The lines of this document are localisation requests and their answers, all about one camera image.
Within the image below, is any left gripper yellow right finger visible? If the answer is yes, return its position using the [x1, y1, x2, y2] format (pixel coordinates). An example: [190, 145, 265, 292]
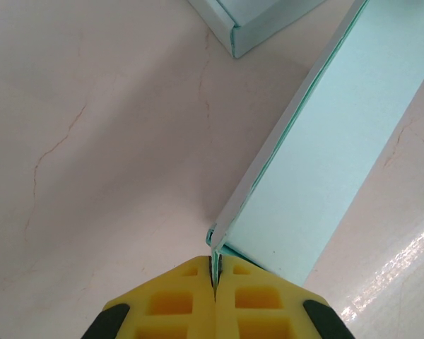
[214, 252, 355, 339]

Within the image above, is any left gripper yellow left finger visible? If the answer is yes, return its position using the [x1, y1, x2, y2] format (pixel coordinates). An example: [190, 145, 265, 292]
[80, 255, 217, 339]

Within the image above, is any light teal paper box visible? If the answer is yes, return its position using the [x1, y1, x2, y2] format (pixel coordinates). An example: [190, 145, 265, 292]
[187, 0, 356, 60]
[205, 0, 424, 296]

